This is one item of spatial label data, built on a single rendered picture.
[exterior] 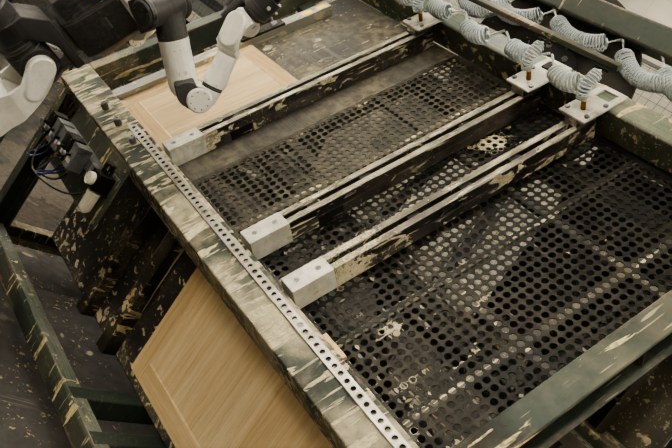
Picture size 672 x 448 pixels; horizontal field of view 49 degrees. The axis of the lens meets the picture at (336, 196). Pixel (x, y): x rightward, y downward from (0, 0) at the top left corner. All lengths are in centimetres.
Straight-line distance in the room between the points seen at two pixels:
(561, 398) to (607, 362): 14
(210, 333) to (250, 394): 27
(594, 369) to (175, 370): 130
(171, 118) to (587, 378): 165
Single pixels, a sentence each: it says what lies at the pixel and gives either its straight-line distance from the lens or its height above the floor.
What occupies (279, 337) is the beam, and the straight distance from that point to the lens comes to 182.
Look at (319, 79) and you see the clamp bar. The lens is 262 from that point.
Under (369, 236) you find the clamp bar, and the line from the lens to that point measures 198.
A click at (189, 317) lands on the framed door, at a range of 245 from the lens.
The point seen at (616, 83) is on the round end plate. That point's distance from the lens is 289.
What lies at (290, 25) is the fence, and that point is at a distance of 308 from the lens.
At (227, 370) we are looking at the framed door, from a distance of 227.
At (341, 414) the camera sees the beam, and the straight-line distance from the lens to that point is 167.
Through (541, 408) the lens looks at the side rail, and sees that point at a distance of 168.
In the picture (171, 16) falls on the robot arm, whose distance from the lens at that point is 223.
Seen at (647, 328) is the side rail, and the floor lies 136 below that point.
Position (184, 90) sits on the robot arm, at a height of 114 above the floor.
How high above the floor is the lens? 146
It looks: 8 degrees down
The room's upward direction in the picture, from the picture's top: 35 degrees clockwise
